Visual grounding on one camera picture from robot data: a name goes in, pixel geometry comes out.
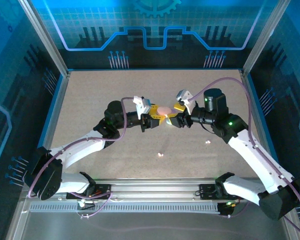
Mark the pink earbud charging case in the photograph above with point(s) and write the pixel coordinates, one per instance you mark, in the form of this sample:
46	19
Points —
164	110

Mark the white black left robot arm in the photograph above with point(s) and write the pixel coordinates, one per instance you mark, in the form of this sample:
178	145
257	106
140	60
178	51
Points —
82	147

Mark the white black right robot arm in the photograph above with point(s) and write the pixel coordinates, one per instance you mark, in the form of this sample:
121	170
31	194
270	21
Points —
255	155

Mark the black control box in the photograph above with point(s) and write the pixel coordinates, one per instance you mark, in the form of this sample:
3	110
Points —
225	210

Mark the grey metal front panel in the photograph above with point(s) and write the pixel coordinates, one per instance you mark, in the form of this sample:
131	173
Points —
150	225

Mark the aluminium table side rail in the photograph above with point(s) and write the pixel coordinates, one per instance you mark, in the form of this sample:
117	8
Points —
59	105
254	105

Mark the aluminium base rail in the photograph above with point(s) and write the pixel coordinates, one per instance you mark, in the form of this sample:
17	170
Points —
155	190

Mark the aluminium frame post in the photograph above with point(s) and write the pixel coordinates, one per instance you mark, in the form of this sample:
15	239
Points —
264	37
48	42

